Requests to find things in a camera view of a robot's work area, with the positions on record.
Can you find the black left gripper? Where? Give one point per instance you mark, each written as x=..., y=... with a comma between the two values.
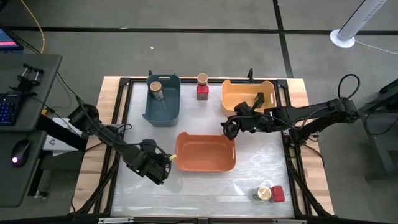
x=152, y=165

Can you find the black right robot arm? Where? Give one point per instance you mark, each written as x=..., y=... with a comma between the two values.
x=311, y=112

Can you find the backlit black keyboard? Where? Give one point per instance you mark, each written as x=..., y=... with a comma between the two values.
x=7, y=110

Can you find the white tower fan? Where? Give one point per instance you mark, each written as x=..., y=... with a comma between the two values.
x=342, y=40

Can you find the teal plastic bin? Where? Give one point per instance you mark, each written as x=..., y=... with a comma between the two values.
x=163, y=109

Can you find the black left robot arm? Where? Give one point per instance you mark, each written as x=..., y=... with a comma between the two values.
x=105, y=133

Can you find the wooden lid spice jar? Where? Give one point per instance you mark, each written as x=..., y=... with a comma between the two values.
x=202, y=78
x=156, y=88
x=263, y=193

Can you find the white box with logo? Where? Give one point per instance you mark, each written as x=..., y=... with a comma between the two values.
x=54, y=143

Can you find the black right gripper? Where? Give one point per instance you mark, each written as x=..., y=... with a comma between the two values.
x=253, y=119

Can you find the silver metal bracket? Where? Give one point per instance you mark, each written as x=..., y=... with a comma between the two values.
x=115, y=220
x=289, y=221

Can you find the dark grey desk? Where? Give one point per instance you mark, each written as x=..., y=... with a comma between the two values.
x=31, y=109

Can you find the yellow tape tag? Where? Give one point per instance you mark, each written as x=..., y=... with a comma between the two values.
x=172, y=156

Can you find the clear plastic table cover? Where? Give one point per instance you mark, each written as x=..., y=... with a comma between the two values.
x=155, y=193

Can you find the desk monitor screen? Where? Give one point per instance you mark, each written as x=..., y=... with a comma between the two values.
x=7, y=42

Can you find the black desk leg with caster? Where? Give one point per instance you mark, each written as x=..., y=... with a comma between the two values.
x=37, y=180

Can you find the red cap spice bottle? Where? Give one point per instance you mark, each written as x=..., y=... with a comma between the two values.
x=277, y=193
x=202, y=92

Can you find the black computer mouse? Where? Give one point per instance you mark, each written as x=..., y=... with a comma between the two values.
x=20, y=152

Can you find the orange plastic bin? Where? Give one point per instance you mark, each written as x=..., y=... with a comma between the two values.
x=205, y=152

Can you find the yellow plastic bin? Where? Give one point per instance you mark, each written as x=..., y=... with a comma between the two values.
x=239, y=96

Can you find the black desk clamp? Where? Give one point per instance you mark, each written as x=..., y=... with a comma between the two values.
x=29, y=81

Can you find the black metal table frame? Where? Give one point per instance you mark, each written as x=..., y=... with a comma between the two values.
x=186, y=80

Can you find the dark metal stand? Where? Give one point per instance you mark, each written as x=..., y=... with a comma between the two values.
x=382, y=149

